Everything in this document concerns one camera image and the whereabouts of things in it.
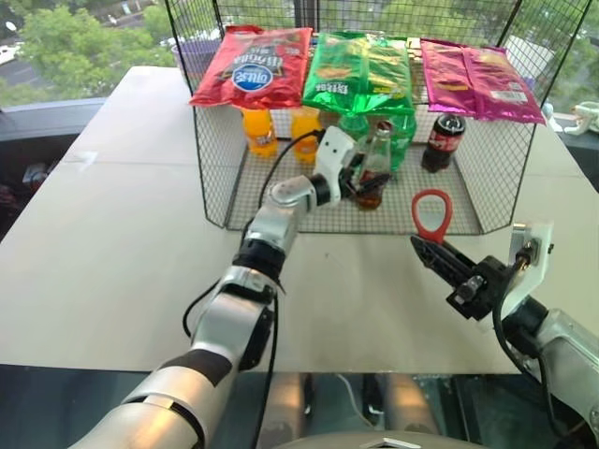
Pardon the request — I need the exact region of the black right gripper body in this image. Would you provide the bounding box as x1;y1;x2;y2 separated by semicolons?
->
446;255;510;322

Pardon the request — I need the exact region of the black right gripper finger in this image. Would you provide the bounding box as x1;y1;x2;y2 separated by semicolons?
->
410;235;475;284
441;239;481;277

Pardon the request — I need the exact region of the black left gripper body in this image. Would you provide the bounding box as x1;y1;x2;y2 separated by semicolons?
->
339;150;367;200

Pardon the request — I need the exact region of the glass bottle with brown drink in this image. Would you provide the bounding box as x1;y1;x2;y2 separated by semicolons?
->
355;120;395;212

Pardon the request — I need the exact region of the red bottle opener ring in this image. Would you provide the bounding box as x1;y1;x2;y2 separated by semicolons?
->
410;188;454;245

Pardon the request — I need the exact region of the green soda bottle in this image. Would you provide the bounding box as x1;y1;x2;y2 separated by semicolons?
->
387;113;418;172
338;111;372;144

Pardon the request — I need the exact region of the orange soda bottle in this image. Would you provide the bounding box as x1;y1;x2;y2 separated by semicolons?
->
290;106;325;165
240;107;279;158

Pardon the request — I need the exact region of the cola plastic bottle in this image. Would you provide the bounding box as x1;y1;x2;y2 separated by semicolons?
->
420;112;467;175

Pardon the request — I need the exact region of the green chips bag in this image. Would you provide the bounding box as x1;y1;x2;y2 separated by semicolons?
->
300;31;416;117

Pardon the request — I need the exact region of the grey rounded robot leg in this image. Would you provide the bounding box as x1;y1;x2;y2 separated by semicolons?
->
268;372;309;432
385;372;440;434

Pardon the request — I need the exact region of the red chips bag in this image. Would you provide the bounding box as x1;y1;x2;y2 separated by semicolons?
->
188;24;314;110

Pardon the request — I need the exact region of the magenta chips bag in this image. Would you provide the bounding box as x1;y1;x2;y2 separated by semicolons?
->
420;37;547;125

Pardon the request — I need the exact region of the grey rounded robot torso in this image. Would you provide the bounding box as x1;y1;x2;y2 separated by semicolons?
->
279;431;475;449

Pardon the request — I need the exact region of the purple container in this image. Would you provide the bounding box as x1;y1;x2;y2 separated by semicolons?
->
171;40;222;77

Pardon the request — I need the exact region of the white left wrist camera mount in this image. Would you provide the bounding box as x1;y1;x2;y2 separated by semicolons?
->
314;125;358;207

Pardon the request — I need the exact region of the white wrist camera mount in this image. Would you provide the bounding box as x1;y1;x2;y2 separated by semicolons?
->
502;222;556;324
314;125;358;207

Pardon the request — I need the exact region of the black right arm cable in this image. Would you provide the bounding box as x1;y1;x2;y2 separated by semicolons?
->
490;261;570;439

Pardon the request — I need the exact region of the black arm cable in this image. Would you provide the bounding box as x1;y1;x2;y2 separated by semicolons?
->
182;129;329;449
490;261;570;439

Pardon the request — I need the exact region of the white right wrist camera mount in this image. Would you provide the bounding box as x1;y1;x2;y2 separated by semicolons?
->
502;222;556;324

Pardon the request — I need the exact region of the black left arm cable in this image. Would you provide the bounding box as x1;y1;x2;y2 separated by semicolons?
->
182;129;329;449

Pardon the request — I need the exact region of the black wire mesh rack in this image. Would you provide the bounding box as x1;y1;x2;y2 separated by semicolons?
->
163;0;596;236

